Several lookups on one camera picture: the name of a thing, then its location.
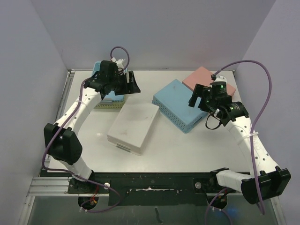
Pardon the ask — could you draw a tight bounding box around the purple cable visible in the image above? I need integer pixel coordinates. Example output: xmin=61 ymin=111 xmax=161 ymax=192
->
xmin=210 ymin=60 xmax=272 ymax=215
xmin=41 ymin=46 xmax=131 ymax=213

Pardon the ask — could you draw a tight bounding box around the white plastic basket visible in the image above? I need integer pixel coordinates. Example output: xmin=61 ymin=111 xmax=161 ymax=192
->
xmin=107 ymin=97 xmax=159 ymax=155

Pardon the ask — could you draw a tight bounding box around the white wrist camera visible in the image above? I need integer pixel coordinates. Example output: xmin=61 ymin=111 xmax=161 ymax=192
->
xmin=111 ymin=57 xmax=126 ymax=69
xmin=211 ymin=74 xmax=227 ymax=83

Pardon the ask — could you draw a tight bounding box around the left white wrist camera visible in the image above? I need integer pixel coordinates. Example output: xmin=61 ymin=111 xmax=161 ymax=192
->
xmin=111 ymin=57 xmax=126 ymax=69

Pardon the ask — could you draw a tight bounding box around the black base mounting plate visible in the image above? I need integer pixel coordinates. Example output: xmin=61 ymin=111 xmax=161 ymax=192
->
xmin=67 ymin=172 xmax=222 ymax=206

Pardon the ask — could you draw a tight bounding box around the aluminium frame rail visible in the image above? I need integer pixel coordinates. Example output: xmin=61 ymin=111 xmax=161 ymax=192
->
xmin=27 ymin=177 xmax=111 ymax=197

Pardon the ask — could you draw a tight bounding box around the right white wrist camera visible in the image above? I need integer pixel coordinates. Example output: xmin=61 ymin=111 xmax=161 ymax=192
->
xmin=211 ymin=74 xmax=227 ymax=83

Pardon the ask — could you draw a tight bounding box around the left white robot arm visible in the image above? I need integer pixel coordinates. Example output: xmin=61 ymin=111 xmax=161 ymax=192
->
xmin=44 ymin=60 xmax=141 ymax=193

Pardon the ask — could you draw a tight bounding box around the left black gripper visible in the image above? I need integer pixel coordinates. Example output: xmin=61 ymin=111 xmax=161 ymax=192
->
xmin=109 ymin=71 xmax=139 ymax=95

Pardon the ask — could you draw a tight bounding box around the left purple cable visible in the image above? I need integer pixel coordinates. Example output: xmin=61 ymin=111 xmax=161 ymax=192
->
xmin=41 ymin=46 xmax=131 ymax=213

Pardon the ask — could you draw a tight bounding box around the green plastic basket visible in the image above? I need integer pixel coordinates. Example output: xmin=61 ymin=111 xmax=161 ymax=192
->
xmin=94 ymin=102 xmax=124 ymax=109

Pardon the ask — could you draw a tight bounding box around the pink plastic basket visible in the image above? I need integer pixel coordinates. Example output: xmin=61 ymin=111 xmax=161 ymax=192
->
xmin=182 ymin=67 xmax=236 ymax=96

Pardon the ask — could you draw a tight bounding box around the blue plastic basket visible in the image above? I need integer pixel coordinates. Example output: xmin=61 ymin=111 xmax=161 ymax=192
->
xmin=92 ymin=61 xmax=125 ymax=105
xmin=152 ymin=79 xmax=207 ymax=134

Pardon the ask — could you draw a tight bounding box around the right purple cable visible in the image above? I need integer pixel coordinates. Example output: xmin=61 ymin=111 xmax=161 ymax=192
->
xmin=210 ymin=60 xmax=272 ymax=215

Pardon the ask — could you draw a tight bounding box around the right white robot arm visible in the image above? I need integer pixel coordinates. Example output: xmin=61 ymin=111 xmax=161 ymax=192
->
xmin=188 ymin=82 xmax=291 ymax=204

